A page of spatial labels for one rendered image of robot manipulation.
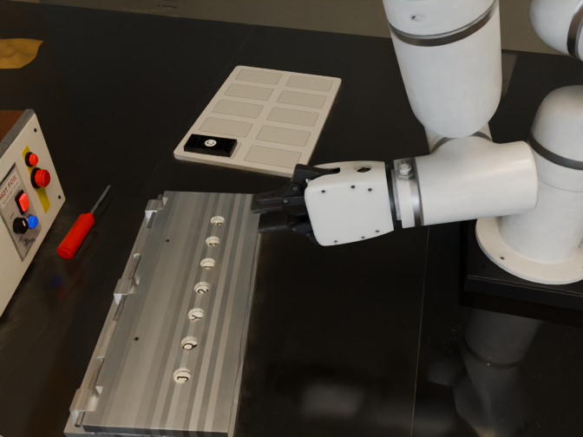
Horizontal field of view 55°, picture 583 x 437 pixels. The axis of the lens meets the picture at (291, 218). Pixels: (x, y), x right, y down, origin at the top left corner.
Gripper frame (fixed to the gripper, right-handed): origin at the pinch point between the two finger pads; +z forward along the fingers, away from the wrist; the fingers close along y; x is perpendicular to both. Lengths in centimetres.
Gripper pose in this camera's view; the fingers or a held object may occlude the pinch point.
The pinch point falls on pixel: (271, 211)
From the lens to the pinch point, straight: 71.4
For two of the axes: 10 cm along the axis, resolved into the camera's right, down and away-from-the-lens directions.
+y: 2.2, 7.3, 6.4
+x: 0.5, -6.7, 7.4
